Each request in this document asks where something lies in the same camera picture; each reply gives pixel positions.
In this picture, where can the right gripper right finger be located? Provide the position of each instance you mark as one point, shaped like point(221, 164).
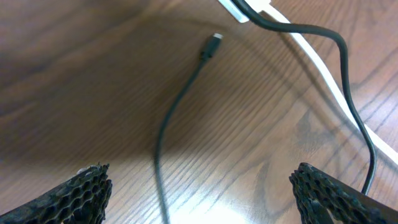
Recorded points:
point(321, 198)

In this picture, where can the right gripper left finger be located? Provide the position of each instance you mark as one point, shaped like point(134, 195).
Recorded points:
point(81, 199)

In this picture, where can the white power strip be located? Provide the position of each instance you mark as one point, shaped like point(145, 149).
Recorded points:
point(257, 5)

